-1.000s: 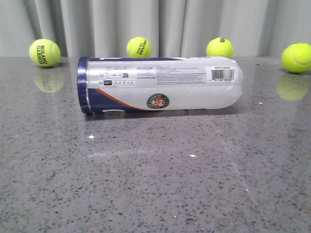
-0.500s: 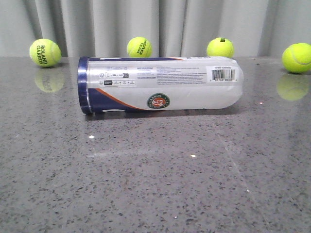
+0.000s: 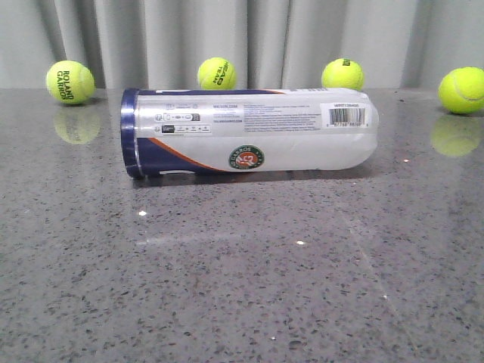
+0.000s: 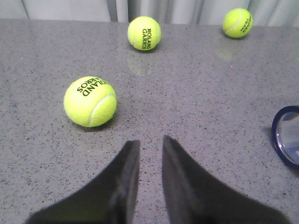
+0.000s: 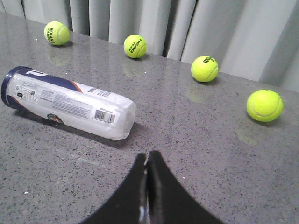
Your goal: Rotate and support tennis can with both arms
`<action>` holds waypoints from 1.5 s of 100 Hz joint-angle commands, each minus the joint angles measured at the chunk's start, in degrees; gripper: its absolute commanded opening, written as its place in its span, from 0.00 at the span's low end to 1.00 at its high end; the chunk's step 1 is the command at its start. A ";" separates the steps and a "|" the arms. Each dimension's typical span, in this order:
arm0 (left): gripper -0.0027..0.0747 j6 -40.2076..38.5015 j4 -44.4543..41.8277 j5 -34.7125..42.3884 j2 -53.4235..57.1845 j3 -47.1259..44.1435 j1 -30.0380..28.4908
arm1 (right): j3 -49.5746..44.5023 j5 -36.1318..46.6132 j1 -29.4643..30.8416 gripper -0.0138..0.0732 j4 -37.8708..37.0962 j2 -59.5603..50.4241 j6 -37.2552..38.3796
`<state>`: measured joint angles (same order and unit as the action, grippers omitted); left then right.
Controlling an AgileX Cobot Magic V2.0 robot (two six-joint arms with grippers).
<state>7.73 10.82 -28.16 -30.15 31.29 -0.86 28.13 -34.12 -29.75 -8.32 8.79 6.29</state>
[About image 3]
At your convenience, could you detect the Roland Garros tennis ball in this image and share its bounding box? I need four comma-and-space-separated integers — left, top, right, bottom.
45, 60, 96, 104

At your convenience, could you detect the grey pleated curtain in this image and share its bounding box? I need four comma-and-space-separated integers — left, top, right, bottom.
1, 1, 483, 88

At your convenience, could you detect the Wilson tennis ball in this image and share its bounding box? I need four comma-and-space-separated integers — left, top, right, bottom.
321, 58, 365, 91

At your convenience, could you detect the clear plastic tennis ball can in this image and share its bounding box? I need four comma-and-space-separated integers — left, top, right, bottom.
120, 88, 379, 178

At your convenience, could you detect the Head Team tennis ball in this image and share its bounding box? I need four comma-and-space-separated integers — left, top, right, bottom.
197, 57, 237, 90

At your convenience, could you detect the plain yellow tennis ball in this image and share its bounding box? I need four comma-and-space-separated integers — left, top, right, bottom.
438, 67, 483, 114

